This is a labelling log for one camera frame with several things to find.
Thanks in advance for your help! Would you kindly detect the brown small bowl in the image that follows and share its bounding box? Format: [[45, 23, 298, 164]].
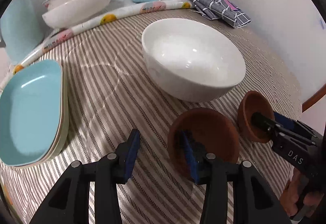
[[167, 108, 240, 180], [238, 91, 275, 143]]

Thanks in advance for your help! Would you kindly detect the rolled patterned plastic sheet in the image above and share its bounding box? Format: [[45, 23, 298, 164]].
[[1, 0, 194, 90]]

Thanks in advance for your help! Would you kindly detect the right hand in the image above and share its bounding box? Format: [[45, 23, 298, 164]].
[[280, 168, 324, 217]]

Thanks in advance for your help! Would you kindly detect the light blue thermos jug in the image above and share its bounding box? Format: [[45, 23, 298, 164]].
[[1, 0, 47, 65]]

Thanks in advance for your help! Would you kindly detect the white ceramic bowl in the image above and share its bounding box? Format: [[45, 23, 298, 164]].
[[141, 18, 246, 102]]

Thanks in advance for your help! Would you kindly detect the striped beige tablecloth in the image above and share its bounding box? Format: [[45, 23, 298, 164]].
[[1, 10, 302, 223]]

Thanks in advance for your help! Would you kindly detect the pink square plate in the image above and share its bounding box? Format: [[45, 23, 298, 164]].
[[12, 80, 69, 168]]

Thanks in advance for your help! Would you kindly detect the blue square plate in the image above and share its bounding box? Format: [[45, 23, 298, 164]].
[[1, 60, 63, 166]]

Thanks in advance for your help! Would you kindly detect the grey checked folded cloth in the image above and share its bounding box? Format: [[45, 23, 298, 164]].
[[188, 0, 251, 29]]

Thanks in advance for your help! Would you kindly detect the large white porcelain bowl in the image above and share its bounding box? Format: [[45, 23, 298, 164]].
[[42, 0, 111, 29]]

